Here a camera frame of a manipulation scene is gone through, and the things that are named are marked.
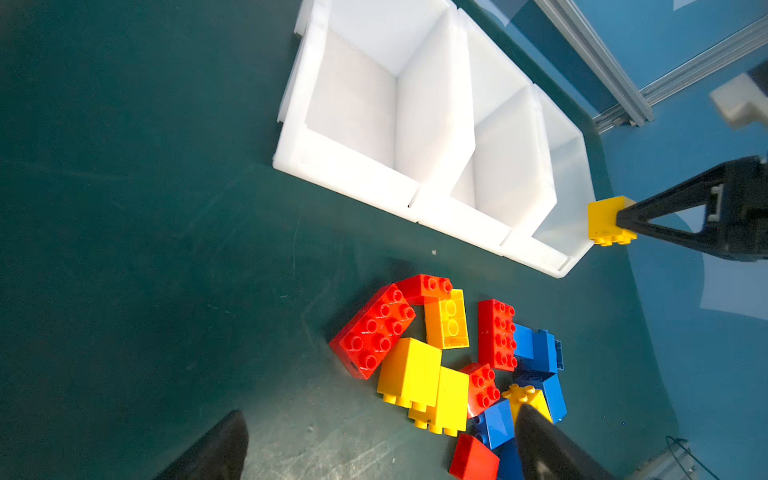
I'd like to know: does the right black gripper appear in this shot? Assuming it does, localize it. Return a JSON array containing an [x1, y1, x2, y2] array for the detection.
[[616, 156, 767, 262]]

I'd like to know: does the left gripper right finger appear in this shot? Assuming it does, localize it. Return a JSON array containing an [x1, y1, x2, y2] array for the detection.
[[515, 404, 615, 480]]

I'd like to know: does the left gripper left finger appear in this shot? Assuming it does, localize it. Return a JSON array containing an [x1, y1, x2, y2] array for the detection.
[[156, 410, 249, 480]]

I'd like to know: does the yellow lego brick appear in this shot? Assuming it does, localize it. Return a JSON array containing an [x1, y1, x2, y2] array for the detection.
[[501, 384, 553, 423], [587, 196, 638, 247], [424, 289, 470, 350], [408, 367, 470, 437], [377, 338, 442, 412]]

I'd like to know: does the yellow lego brick top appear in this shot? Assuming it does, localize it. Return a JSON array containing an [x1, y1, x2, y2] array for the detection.
[[587, 196, 638, 247]]

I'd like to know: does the long red lego brick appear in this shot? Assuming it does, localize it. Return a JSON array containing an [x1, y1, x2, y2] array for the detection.
[[329, 284, 416, 380]]

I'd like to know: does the small red lego brick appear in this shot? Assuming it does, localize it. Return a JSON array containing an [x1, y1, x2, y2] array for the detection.
[[395, 274, 453, 306]]

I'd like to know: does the blue lego brick bottom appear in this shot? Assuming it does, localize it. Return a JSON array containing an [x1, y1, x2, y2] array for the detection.
[[497, 438, 524, 480]]

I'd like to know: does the blue lego brick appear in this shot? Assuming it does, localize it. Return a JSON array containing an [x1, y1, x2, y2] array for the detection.
[[497, 438, 524, 480], [514, 324, 564, 373], [515, 372, 567, 424], [472, 399, 515, 450]]

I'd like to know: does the blue lego brick middle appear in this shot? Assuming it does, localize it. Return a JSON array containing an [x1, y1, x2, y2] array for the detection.
[[472, 399, 515, 450]]

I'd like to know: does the blue lego brick right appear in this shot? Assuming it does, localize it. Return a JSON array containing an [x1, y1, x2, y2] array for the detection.
[[515, 372, 567, 424]]

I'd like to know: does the red lego brick bottom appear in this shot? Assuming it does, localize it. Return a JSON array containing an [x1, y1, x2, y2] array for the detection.
[[449, 434, 500, 480]]

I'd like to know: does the red square lego brick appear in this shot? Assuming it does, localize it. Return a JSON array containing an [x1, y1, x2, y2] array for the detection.
[[461, 363, 501, 419]]

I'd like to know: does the blue lego brick upper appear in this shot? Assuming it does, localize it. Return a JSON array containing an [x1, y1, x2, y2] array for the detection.
[[514, 324, 564, 373]]

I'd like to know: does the long red brick centre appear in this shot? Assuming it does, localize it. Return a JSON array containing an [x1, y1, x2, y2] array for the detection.
[[478, 299, 518, 372]]

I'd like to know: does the right white bin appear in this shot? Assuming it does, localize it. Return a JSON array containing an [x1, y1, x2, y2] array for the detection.
[[503, 85, 595, 279]]

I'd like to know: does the white bin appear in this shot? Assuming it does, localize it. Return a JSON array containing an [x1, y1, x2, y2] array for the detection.
[[503, 85, 595, 279], [417, 11, 557, 262], [273, 1, 474, 222]]

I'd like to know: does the middle white bin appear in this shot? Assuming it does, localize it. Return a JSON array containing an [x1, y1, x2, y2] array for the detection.
[[417, 11, 557, 262]]

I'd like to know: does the left white bin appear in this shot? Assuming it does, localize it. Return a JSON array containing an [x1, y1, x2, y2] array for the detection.
[[273, 1, 474, 222]]

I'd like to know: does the aluminium front rail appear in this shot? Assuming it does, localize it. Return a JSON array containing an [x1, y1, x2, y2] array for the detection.
[[626, 446, 700, 480]]

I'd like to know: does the aluminium frame back bar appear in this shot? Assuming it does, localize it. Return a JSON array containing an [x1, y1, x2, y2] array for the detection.
[[593, 16, 767, 134]]

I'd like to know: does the aluminium frame right post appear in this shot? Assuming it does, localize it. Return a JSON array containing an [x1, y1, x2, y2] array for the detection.
[[535, 0, 655, 126]]

